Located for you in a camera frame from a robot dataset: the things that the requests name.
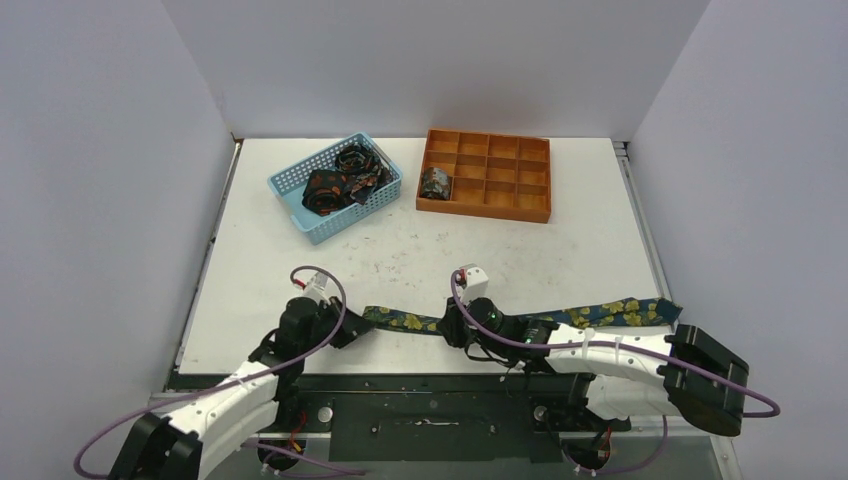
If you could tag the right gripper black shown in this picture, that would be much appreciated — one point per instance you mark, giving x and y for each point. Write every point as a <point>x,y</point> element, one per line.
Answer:
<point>452,326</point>

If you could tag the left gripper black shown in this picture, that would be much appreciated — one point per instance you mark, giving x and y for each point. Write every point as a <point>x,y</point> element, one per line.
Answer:
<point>354,326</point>

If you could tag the blue yellow floral tie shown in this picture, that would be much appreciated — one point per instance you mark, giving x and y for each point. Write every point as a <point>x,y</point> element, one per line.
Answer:
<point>628,312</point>

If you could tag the orange wooden compartment tray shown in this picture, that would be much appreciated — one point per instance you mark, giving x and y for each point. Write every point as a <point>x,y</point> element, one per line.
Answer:
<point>498,176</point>

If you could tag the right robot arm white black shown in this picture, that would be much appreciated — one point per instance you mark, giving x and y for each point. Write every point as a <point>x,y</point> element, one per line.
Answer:
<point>637,358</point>

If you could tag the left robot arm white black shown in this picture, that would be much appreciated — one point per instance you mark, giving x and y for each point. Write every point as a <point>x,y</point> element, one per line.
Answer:
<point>190,441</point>

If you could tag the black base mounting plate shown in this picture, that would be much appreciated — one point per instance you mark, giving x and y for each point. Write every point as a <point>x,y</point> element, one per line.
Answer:
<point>440,417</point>

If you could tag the black orange patterned tie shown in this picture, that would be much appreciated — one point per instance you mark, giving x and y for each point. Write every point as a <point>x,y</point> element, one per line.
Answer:
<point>328,191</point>

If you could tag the rolled dark patterned tie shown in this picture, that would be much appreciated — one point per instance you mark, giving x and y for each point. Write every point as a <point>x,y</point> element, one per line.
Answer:
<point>435,184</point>

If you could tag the blue plastic basket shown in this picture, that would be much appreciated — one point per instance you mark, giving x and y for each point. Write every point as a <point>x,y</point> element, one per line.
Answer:
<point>288,185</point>

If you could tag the dark patterned tie in basket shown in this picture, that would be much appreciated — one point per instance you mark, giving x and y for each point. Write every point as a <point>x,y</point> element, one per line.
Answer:
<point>364,171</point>

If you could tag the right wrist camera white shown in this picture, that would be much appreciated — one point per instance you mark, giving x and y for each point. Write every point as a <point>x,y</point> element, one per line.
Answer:
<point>471,282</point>

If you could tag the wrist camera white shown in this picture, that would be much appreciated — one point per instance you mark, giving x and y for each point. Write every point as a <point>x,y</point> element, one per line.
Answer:
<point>471,282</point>
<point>314,288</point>

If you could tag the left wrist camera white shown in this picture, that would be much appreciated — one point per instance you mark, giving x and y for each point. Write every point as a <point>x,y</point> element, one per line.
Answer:
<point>314,288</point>

